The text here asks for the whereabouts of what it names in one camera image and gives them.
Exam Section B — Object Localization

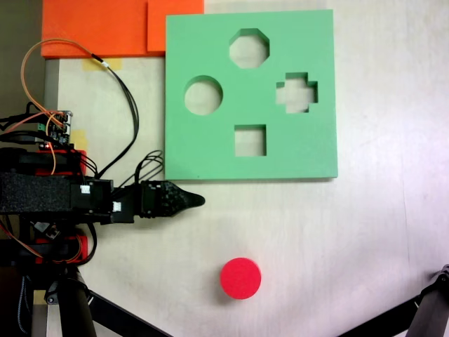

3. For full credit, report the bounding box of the black usb cable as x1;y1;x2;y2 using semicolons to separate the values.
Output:
0;131;38;145

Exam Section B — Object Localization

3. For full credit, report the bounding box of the long black cable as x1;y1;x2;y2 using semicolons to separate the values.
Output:
96;65;140;178

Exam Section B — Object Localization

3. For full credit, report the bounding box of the green shape sorter board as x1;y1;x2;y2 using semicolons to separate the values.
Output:
163;9;340;183

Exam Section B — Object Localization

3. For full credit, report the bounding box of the braided grey cable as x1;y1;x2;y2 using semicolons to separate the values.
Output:
16;275;29;334

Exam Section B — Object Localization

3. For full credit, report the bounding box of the small circuit board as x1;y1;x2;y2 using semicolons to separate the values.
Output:
36;110;74;145

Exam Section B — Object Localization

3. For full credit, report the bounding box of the yellow tape piece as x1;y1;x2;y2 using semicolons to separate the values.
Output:
72;129;89;150
82;58;123;72

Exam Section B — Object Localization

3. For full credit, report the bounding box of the black looped motor cable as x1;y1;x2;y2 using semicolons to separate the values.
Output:
135;150;166;187

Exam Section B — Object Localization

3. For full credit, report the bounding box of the short orange wire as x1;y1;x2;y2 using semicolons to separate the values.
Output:
7;111;66;133

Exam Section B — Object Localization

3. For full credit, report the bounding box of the red printed base mount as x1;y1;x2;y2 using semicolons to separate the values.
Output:
34;147;88;265

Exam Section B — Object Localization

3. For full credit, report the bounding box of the speckled black gripper finger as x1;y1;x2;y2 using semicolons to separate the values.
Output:
161;180;189;218

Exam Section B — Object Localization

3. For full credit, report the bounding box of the smooth black gripper finger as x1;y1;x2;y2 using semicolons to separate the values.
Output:
185;190;206;210

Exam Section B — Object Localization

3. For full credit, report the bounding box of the red cylinder block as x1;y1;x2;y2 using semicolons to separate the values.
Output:
220;257;262;301

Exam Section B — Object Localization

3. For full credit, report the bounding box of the long orange looped wire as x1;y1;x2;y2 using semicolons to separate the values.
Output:
20;38;106;127

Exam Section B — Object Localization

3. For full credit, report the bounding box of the black tripod leg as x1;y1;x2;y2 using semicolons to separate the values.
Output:
408;263;449;337
31;268;98;337

